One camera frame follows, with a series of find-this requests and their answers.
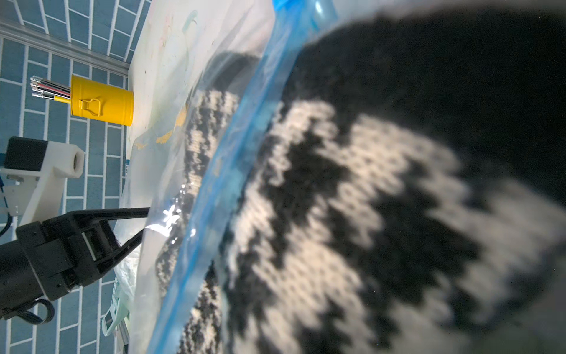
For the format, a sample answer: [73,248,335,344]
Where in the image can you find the aluminium corner post left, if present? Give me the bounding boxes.
[1,20,130,77]

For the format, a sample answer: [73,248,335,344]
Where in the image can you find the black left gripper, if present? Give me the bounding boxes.
[1,207,150,317]

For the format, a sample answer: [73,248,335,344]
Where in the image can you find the houndstooth black white scarf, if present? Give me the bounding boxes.
[175,1,565,353]

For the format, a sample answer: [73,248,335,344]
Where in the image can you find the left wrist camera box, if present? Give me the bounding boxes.
[1,137,85,226]

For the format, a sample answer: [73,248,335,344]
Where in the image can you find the yellow pencil cup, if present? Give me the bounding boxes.
[70,75,134,126]

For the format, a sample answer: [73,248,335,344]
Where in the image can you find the pencils in cup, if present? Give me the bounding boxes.
[29,76,72,105]

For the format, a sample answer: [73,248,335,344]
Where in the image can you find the clear plastic vacuum bag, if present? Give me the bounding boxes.
[117,1,338,353]

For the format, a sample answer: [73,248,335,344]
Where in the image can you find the light green calculator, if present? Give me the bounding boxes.
[101,281,131,340]

